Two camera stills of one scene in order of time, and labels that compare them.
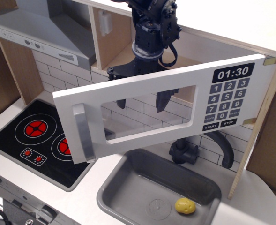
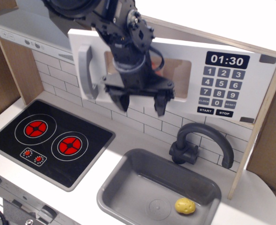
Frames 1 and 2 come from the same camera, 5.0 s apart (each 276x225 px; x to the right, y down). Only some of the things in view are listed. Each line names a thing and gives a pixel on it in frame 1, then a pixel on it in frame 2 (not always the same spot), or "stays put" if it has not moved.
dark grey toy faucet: (181, 153) stays put
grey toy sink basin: (142, 189) stays put
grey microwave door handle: (79, 112) to (85, 55)
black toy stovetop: (34, 139) stays put
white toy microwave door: (229, 95) to (208, 81)
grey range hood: (29, 25) stays put
